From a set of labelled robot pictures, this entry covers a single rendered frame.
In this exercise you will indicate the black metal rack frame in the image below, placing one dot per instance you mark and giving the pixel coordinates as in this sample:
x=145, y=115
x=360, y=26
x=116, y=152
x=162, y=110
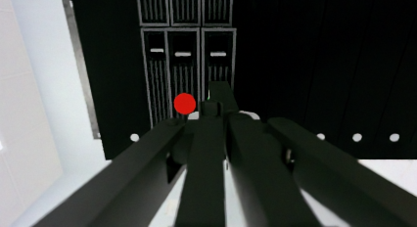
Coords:
x=345, y=70

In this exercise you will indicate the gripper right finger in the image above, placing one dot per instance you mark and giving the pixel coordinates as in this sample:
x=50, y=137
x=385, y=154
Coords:
x=273, y=191

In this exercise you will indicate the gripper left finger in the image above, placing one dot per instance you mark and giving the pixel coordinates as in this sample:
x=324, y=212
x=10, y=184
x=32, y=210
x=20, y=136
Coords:
x=130, y=190

